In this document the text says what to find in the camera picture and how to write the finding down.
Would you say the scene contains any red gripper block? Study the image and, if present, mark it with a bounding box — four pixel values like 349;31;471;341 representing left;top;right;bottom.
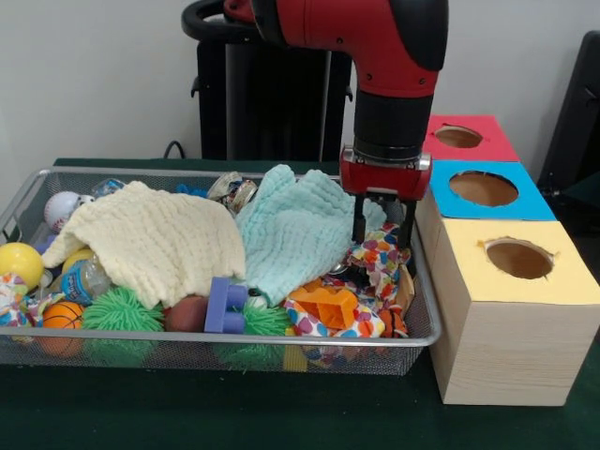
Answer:
338;158;431;250

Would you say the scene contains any colourful heart print cloth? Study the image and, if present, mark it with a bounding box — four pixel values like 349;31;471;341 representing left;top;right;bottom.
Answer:
345;223;413;306
283;297;386;338

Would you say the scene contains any wooden box with three holes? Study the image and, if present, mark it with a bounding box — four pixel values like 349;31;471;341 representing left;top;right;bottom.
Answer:
414;114;600;407

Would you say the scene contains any mint green muslin cloth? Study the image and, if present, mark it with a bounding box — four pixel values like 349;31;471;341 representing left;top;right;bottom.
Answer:
235;163;388;308

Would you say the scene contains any orange plastic building block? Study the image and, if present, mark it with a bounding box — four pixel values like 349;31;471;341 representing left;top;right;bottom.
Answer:
288;278;360;329

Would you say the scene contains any small green spiky ball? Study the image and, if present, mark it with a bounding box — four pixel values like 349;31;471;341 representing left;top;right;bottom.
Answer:
241;297;294;337

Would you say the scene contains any purple plastic building block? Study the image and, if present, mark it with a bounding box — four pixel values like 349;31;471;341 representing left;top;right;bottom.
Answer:
203;276;248;335

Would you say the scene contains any brown toy football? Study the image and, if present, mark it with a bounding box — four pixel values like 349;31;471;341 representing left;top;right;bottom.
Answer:
163;295;210;334

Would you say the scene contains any cream yellow muslin cloth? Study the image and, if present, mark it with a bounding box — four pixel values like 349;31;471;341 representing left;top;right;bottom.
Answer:
40;180;248;310

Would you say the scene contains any dark green tablecloth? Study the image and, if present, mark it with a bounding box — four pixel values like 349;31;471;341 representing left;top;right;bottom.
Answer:
0;157;600;450

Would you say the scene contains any large green spiky ball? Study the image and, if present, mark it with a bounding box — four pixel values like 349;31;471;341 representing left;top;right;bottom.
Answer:
82;286;165;332

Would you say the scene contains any orange mini basketball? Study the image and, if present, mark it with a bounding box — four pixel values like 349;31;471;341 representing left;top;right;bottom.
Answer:
41;301;85;330

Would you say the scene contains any yellow plastic ball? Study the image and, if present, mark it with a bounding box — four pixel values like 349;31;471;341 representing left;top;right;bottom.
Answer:
0;243;46;292

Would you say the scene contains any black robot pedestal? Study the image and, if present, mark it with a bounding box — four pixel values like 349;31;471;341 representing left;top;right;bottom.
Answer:
181;0;355;163

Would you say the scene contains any silver wire mesh bin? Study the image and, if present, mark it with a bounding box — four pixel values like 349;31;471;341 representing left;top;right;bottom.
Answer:
0;167;443;378

